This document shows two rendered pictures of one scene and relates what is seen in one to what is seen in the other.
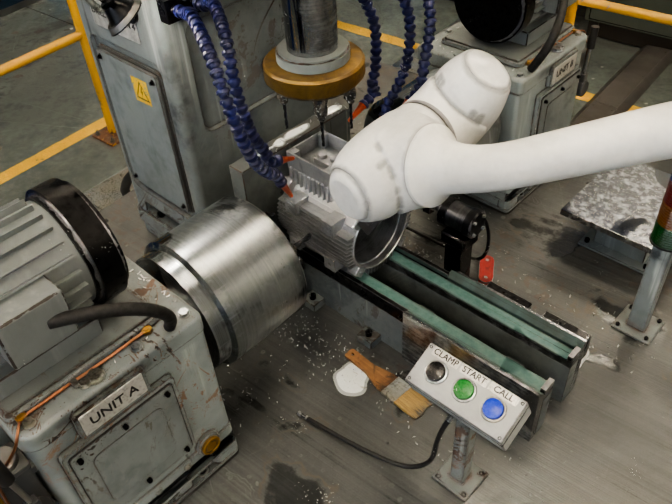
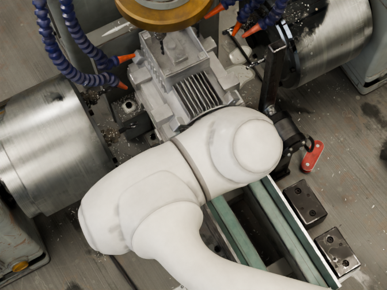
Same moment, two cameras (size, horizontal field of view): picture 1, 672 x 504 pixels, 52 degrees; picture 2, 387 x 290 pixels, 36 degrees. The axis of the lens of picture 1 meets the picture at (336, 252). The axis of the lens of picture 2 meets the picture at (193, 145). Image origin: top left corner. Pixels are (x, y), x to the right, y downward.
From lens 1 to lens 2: 62 cm
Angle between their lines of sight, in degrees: 27
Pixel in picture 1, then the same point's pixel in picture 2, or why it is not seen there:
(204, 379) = (10, 238)
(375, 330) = not seen: hidden behind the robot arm
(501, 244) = (341, 129)
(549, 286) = (360, 190)
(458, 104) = (218, 169)
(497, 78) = (261, 161)
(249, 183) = not seen: hidden behind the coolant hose
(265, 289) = (73, 181)
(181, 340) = not seen: outside the picture
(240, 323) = (46, 204)
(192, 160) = (56, 14)
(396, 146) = (130, 218)
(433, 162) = (155, 247)
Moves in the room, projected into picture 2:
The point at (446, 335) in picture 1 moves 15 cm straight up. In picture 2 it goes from (229, 237) to (231, 217)
